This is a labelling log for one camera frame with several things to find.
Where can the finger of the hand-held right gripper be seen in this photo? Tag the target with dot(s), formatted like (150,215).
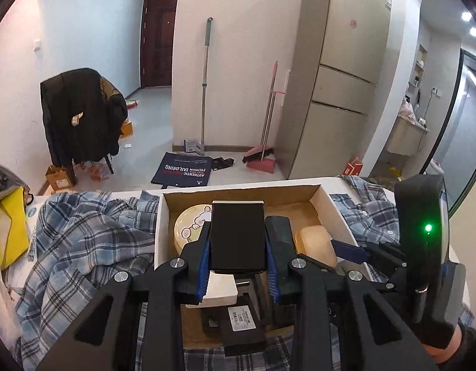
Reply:
(392,278)
(350,252)

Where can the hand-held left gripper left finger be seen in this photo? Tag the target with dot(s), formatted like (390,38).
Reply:
(204,278)

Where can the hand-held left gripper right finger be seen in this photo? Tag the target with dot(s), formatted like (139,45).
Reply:
(272,278)

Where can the white charger plug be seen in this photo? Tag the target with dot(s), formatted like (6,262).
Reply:
(222,288)

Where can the orange plastic box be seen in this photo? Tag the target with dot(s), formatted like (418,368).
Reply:
(315,243)

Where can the black remote control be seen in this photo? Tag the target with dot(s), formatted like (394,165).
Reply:
(282,235)

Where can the plain black box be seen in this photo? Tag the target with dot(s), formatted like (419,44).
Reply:
(238,235)

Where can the round cream jar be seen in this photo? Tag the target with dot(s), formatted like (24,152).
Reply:
(189,224)

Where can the black box with label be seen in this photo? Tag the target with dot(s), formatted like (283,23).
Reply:
(241,332)

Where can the person's right hand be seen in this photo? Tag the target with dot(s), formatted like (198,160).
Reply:
(452,346)

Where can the red floor box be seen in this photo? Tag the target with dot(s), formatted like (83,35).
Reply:
(354,168)

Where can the beige sink cabinet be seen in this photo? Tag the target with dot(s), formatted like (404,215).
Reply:
(406,135)

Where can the black framed glass door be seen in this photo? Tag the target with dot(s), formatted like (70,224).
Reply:
(466,123)

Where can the dark printed tote bag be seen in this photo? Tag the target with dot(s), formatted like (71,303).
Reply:
(181,170)

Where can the pink dustpan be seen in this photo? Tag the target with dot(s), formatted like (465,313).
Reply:
(263,164)

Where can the black cloth scrap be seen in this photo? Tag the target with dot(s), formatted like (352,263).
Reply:
(223,163)

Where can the blue plaid shirt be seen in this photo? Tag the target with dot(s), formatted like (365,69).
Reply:
(87,239)

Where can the small blue white box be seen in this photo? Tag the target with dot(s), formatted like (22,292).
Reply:
(193,146)

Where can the dark wooden chair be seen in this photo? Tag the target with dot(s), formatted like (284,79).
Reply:
(109,164)

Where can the small orange floor box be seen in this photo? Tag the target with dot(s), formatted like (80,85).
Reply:
(126,129)

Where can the brown cardboard floor box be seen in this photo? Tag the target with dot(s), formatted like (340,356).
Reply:
(60,177)

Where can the beige refrigerator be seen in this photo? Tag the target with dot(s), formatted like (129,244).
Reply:
(338,65)

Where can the white printed paper bag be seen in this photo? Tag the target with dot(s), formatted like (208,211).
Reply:
(33,220)

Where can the yellow bag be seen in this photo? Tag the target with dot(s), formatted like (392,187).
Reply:
(8,228)

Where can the black jacket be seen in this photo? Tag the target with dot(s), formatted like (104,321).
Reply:
(79,116)

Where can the grey backpack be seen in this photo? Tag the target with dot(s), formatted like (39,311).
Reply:
(0,179)

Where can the dark red entrance door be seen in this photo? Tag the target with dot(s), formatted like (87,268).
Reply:
(158,42)

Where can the recessed wall shelf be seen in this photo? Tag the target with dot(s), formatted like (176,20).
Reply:
(419,65)

